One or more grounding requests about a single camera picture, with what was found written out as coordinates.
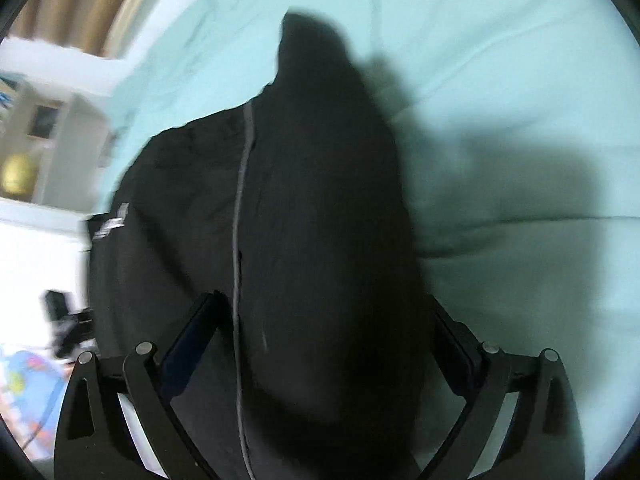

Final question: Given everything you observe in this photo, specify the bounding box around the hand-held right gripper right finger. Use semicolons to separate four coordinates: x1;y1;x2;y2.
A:
415;294;586;480

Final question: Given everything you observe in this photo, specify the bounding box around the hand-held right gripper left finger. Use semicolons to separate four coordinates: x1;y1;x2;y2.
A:
54;290;227;480

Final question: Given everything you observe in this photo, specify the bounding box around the black jacket with reflective stripes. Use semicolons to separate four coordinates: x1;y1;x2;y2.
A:
87;7;432;480

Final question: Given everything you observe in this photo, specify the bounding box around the colourful printed floor mat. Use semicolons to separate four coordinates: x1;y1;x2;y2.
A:
0;344;69;463

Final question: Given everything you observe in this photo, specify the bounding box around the yellow ball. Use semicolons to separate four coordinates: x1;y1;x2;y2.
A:
1;154;38;197

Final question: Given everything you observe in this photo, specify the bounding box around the white shelf unit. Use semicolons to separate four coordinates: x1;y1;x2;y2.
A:
0;39;128;207

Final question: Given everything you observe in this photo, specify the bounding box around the light blue bed blanket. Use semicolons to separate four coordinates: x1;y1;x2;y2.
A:
95;0;640;480

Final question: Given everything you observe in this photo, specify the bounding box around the brown wooden frame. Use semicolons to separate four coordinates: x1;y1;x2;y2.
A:
9;0;168;61

